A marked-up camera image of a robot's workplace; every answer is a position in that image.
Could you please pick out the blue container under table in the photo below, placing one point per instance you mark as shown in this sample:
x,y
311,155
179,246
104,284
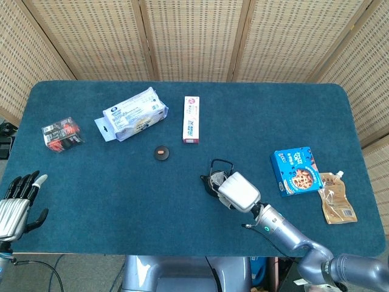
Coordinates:
x,y
258,270

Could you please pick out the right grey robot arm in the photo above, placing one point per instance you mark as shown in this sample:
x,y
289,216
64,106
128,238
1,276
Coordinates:
x,y
291,234

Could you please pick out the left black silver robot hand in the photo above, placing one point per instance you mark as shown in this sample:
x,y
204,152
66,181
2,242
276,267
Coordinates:
x,y
12,210

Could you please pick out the white tissue pack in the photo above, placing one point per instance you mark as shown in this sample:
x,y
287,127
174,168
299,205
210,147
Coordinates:
x,y
133,117

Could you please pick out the blue cookie box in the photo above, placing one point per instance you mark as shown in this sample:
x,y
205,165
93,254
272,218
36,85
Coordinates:
x,y
291,170

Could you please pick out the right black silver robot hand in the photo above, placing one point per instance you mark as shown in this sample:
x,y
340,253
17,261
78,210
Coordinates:
x,y
240,193

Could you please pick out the grey robot torso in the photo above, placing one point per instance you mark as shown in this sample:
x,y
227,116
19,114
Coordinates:
x,y
182,273

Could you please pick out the white pink toothpaste box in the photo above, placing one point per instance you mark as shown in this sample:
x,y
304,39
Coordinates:
x,y
191,121

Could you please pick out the brown spout pouch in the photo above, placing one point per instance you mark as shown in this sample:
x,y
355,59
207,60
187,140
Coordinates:
x,y
335,200

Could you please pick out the red black small packet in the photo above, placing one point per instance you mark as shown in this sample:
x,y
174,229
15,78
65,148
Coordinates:
x,y
62,135

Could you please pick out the black equipment on floor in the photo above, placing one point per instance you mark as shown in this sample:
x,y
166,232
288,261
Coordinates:
x,y
4,143

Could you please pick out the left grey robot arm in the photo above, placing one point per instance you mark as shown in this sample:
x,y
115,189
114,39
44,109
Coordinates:
x,y
3,255

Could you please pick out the wicker folding screen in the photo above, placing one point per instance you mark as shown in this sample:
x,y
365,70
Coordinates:
x,y
194,39

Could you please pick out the black teapot lid orange knob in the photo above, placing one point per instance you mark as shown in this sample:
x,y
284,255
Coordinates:
x,y
161,154

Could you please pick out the blue table mat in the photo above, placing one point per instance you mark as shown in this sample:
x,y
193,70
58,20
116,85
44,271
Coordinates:
x,y
121,197

